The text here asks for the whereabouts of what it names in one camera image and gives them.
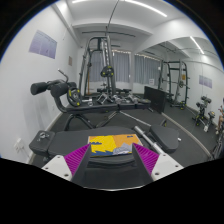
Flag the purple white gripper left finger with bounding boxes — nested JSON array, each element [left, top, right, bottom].
[[42, 144, 91, 183]]

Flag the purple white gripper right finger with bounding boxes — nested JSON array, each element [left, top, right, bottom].
[[132, 143, 183, 181]]

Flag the silver barbell bar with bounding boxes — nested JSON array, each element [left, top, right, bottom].
[[134, 126, 164, 154]]

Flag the black padded weight bench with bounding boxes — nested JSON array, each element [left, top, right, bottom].
[[29, 125, 179, 169]]

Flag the black flat panel board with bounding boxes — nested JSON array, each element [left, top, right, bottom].
[[144, 86, 166, 113]]

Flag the black leg curl bench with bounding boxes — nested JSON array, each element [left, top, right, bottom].
[[30, 70, 151, 130]]

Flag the black yellow weight plate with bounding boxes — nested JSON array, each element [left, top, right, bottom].
[[67, 87, 82, 107]]

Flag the grey window curtains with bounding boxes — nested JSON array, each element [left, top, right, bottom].
[[90, 51, 130, 82]]

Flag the black smith machine rack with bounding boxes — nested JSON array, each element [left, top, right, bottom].
[[79, 35, 116, 97]]

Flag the white wall socket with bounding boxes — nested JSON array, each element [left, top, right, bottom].
[[14, 138, 24, 152]]

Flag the large wall mirror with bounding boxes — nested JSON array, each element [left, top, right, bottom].
[[134, 36, 224, 158]]

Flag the small brown wall plaque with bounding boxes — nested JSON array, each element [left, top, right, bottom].
[[68, 56, 73, 66]]

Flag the purple wall poster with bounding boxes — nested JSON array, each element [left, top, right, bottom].
[[29, 30, 57, 59]]

